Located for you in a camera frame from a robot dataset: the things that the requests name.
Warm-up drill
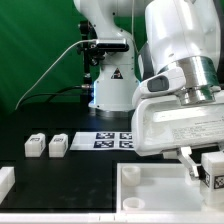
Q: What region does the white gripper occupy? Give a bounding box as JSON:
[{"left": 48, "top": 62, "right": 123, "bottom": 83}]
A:
[{"left": 131, "top": 95, "right": 224, "bottom": 180}]

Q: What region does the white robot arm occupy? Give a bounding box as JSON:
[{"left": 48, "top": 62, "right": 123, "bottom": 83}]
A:
[{"left": 73, "top": 0, "right": 224, "bottom": 178}]

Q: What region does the black cable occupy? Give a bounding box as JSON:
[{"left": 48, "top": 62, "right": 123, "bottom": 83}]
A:
[{"left": 18, "top": 84, "right": 95, "bottom": 108}]

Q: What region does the white U-shaped obstacle fence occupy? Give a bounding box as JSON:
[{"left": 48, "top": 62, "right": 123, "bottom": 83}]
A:
[{"left": 0, "top": 166, "right": 224, "bottom": 224}]

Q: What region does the black camera on stand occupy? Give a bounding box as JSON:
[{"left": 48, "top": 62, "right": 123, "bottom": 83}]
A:
[{"left": 77, "top": 20, "right": 129, "bottom": 84}]

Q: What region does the white square table top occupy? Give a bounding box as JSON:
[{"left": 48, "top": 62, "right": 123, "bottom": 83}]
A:
[{"left": 116, "top": 162, "right": 224, "bottom": 222}]

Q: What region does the grey cable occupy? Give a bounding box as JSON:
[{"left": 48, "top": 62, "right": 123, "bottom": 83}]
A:
[{"left": 14, "top": 38, "right": 98, "bottom": 111}]

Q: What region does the white sheet with AprilTags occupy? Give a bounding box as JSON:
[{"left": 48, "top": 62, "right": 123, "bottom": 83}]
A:
[{"left": 70, "top": 131, "right": 134, "bottom": 151}]

